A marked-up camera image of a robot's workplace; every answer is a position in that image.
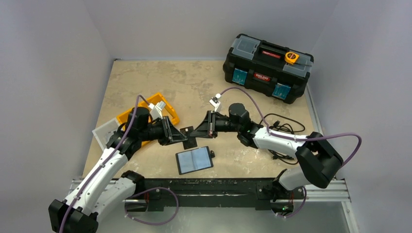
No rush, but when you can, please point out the white plastic bin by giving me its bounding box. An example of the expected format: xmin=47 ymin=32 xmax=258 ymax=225
xmin=92 ymin=118 xmax=120 ymax=150

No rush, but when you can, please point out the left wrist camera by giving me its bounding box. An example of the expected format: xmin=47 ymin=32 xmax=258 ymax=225
xmin=148 ymin=100 xmax=166 ymax=120

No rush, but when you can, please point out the black usb cable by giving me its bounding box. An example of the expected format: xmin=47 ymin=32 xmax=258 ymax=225
xmin=262 ymin=113 xmax=306 ymax=165

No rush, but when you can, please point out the black plastic toolbox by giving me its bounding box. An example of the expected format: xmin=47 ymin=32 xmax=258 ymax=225
xmin=223 ymin=33 xmax=314 ymax=104

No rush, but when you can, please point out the orange tape measure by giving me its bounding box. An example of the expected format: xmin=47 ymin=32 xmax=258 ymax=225
xmin=284 ymin=51 xmax=300 ymax=65

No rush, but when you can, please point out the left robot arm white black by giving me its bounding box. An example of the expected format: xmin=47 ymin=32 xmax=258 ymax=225
xmin=48 ymin=107 xmax=187 ymax=233

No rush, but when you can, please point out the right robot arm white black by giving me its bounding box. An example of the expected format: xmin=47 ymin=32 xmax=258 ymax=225
xmin=190 ymin=103 xmax=343 ymax=198

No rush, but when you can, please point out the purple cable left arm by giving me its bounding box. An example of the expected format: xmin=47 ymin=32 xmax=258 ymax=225
xmin=58 ymin=95 xmax=179 ymax=233

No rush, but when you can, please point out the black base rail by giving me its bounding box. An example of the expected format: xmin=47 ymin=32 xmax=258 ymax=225
xmin=125 ymin=178 xmax=304 ymax=214

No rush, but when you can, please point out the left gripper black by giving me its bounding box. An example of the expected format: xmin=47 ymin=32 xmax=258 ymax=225
xmin=139 ymin=116 xmax=188 ymax=146

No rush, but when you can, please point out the yellow plastic bin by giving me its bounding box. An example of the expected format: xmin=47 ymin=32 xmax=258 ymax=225
xmin=116 ymin=92 xmax=180 ymax=147

